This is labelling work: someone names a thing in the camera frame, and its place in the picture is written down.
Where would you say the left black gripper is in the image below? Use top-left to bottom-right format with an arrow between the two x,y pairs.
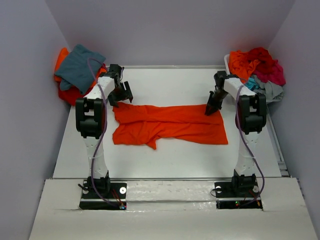
108,81 -> 133,108

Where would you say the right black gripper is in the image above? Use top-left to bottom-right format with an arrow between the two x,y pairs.
206,88 -> 229,115

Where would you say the orange t shirt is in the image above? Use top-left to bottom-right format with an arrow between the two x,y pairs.
112,102 -> 228,150
53,47 -> 107,83

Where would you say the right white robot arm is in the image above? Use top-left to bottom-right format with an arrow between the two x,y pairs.
205,70 -> 267,199

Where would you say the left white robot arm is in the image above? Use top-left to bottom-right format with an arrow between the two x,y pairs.
75,64 -> 133,199

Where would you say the cyan crumpled t shirt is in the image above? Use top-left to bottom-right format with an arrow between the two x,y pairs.
244,77 -> 260,91

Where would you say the white laundry basket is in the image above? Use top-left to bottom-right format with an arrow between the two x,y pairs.
223,53 -> 282,106

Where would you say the red folded t shirt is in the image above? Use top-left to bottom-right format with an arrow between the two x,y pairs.
58,87 -> 91,106

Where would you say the teal folded t shirt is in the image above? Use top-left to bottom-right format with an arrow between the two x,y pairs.
54,44 -> 106,94

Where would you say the grey crumpled t shirt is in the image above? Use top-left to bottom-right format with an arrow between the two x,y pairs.
249,73 -> 285,101

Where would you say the red crumpled t shirt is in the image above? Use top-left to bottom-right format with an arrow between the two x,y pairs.
247,47 -> 276,74

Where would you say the magenta crumpled t shirt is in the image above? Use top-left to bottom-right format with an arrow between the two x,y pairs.
253,61 -> 286,86

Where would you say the orange folded t shirt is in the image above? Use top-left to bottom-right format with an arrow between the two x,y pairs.
53,47 -> 107,83

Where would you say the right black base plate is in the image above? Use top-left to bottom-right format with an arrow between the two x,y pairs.
210,181 -> 263,210

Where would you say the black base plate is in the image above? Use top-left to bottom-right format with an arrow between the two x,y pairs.
210,181 -> 263,210
78,180 -> 128,211

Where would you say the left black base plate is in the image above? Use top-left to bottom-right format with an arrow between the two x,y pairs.
78,180 -> 128,211

